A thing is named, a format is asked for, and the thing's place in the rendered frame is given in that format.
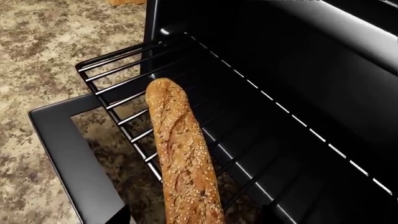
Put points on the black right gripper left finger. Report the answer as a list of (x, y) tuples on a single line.
[(123, 217)]

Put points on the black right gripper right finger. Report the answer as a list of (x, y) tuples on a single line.
[(271, 215)]

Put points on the sesame seeded baguette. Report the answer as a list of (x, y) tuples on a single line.
[(182, 149)]

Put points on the grey framed glass oven door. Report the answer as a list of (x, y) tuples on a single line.
[(62, 140)]

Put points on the black toaster oven body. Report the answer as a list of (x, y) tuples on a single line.
[(311, 58)]

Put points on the light wooden block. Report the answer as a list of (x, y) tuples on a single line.
[(126, 2)]

